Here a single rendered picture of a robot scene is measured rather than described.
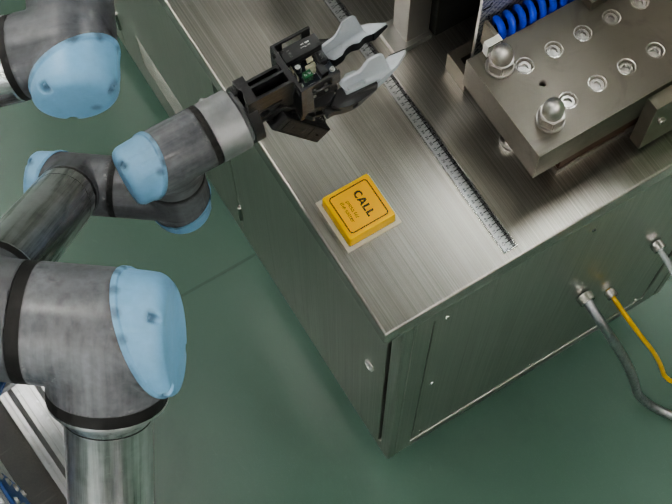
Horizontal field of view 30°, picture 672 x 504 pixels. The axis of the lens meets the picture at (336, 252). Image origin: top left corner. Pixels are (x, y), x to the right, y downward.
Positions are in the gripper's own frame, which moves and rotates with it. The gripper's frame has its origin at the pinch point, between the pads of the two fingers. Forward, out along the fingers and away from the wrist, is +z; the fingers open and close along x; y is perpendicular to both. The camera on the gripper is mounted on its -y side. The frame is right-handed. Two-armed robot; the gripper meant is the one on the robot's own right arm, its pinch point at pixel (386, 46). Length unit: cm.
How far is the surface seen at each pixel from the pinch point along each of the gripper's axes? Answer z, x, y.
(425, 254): -5.7, -19.4, -19.0
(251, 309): -18, 16, -109
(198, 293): -26, 25, -109
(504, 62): 12.0, -8.1, -2.8
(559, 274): 15, -26, -42
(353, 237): -12.8, -13.3, -16.6
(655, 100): 26.7, -20.7, -7.0
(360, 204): -9.7, -9.9, -16.5
